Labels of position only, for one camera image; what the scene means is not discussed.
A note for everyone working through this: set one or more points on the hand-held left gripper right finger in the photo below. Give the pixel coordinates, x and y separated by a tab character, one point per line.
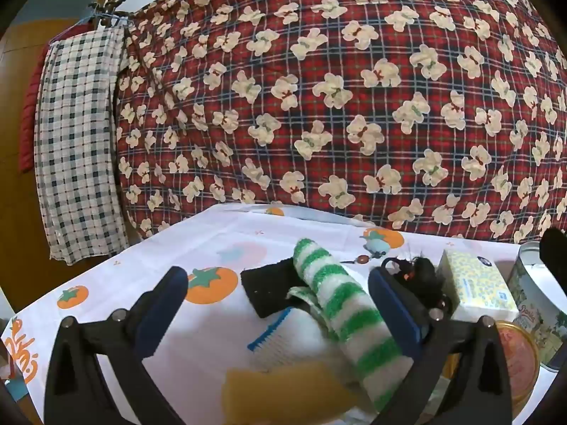
394	310

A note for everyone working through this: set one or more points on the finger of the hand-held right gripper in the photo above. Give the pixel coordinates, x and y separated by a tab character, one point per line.
556	252

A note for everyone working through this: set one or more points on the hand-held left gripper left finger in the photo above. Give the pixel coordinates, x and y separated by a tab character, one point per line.
159	314

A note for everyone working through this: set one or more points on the black hair scrunchie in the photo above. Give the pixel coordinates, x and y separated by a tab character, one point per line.
421	274

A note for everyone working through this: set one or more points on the green white striped towel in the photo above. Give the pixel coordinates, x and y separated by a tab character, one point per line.
350	314

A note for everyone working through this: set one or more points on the round metal tin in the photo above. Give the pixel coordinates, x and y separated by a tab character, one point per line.
536	310

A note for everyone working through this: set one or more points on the black fuzzy cloth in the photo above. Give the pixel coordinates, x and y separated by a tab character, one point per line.
265	287

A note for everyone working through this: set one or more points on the white sock with blue cuff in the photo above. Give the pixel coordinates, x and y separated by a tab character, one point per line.
288	341

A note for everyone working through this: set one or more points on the yellow sock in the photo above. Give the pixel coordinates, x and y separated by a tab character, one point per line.
274	394

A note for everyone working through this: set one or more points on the white persimmon-print tablecloth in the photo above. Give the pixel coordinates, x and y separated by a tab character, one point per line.
133	256

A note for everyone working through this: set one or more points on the yellow patterned tissue pack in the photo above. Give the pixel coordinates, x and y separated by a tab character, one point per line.
474	283

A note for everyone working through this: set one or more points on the orange plastic lid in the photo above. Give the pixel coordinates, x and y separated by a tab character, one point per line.
518	354

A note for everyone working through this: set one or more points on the wooden door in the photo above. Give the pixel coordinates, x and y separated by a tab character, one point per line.
13	195

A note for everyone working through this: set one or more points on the checked shirt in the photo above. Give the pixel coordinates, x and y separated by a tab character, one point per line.
75	141

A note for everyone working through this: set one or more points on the red plaid bear-print blanket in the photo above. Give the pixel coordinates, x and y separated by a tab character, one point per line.
310	97

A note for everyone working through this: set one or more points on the red garment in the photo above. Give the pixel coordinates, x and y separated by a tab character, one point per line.
29	119

